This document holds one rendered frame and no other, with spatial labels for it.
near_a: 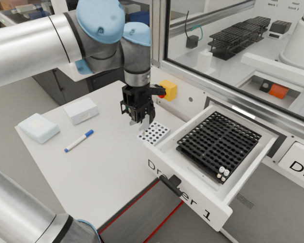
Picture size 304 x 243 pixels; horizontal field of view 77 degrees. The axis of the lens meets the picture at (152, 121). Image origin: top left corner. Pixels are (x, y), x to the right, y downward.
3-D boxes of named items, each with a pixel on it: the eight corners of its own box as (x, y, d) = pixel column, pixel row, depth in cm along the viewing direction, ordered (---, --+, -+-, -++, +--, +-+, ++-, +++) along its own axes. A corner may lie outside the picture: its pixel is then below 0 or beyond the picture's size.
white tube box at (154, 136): (151, 153, 74) (151, 147, 72) (135, 142, 78) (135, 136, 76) (170, 135, 82) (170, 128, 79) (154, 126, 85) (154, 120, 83)
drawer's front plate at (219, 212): (217, 232, 49) (229, 216, 41) (142, 163, 64) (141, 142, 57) (221, 227, 50) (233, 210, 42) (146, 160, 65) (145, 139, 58)
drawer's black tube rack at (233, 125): (220, 189, 56) (226, 177, 51) (175, 154, 65) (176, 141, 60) (255, 148, 67) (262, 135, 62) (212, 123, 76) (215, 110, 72)
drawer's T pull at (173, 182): (179, 198, 47) (180, 195, 46) (158, 178, 51) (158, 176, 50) (188, 189, 49) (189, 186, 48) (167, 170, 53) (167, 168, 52)
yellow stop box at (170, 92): (168, 102, 85) (169, 89, 80) (157, 96, 89) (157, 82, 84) (175, 98, 88) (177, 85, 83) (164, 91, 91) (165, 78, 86)
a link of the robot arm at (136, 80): (136, 59, 57) (158, 67, 53) (137, 73, 60) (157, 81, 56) (117, 68, 53) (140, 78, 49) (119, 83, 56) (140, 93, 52)
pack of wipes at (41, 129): (61, 131, 83) (58, 123, 80) (42, 145, 77) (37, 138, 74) (40, 118, 89) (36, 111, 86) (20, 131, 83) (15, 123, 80)
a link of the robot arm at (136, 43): (111, 23, 47) (143, 19, 49) (117, 64, 54) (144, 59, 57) (121, 33, 42) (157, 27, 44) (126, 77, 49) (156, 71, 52)
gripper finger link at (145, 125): (136, 137, 69) (133, 117, 62) (146, 128, 72) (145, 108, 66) (142, 141, 67) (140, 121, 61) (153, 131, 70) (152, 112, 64)
